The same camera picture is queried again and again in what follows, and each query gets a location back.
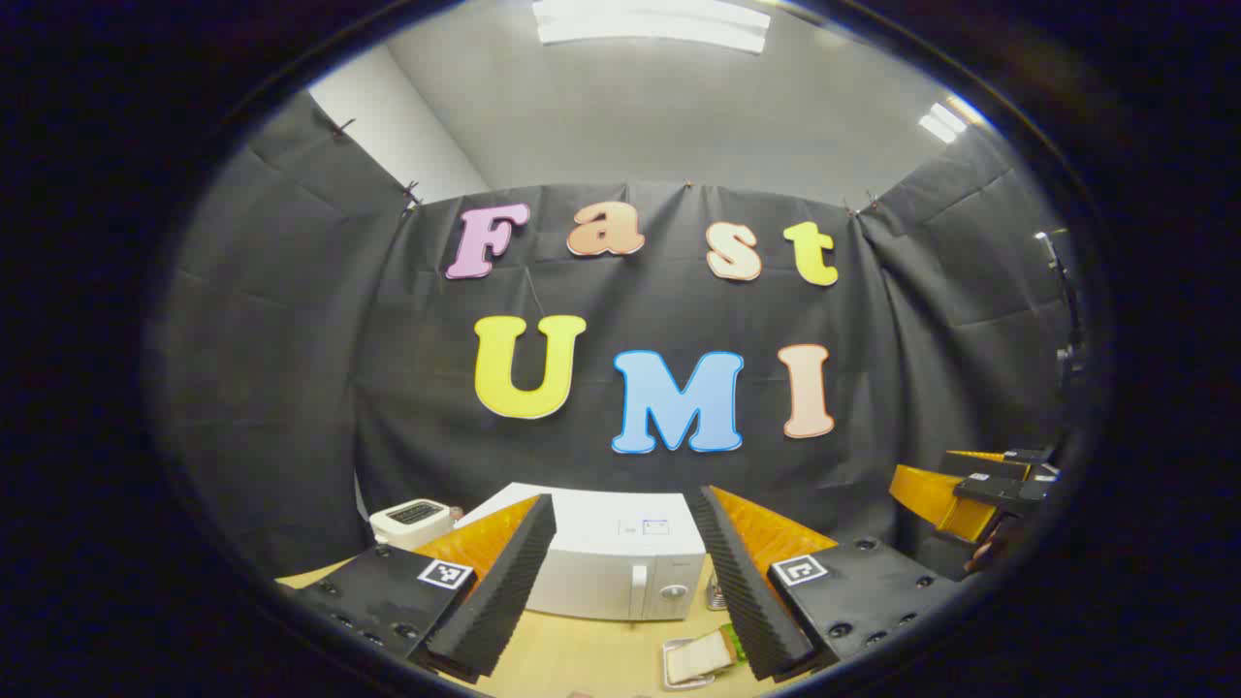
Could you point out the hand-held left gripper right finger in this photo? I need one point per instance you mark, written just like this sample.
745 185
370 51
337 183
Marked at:
737 591

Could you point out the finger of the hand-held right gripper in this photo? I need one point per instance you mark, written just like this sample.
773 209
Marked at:
989 467
931 494

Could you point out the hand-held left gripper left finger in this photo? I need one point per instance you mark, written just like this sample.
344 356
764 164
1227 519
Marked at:
504 591

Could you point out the lettuce sandwich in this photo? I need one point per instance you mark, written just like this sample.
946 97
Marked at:
698 657

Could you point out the white microwave oven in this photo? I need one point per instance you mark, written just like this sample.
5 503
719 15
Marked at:
601 562

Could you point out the white rectangular tray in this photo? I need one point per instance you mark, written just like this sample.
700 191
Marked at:
676 682

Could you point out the white toaster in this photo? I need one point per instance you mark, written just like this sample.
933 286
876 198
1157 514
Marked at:
407 523

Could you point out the black metal stand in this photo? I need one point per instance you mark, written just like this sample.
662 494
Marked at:
1065 301

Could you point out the small ceiling light panel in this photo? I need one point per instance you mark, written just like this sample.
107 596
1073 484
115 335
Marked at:
945 121

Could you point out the long ceiling light panel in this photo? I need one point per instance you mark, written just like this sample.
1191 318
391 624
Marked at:
659 24

